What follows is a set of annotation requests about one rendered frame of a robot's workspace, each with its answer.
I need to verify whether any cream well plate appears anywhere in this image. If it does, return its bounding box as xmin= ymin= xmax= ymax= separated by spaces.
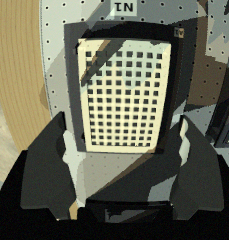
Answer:
xmin=78 ymin=38 xmax=171 ymax=153

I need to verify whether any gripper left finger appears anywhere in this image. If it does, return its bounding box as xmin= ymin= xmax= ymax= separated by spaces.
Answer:
xmin=0 ymin=111 xmax=77 ymax=240

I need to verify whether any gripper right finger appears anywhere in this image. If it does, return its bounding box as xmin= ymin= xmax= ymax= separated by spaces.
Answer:
xmin=169 ymin=115 xmax=229 ymax=240

